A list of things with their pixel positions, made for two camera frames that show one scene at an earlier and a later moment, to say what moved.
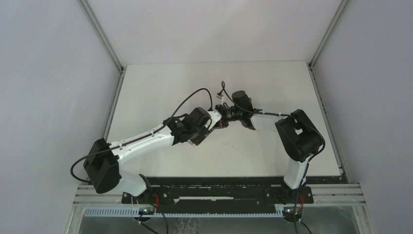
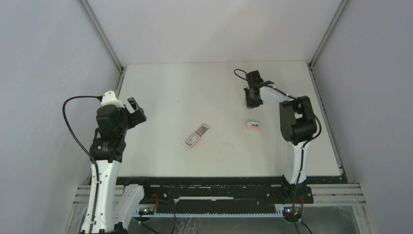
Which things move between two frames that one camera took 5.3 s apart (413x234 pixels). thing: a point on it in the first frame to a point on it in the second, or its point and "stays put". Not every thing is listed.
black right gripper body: (230, 114) to (252, 102)
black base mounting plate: (219, 192) stays put
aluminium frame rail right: (311, 64) stays put
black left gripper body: (198, 135) to (132, 119)
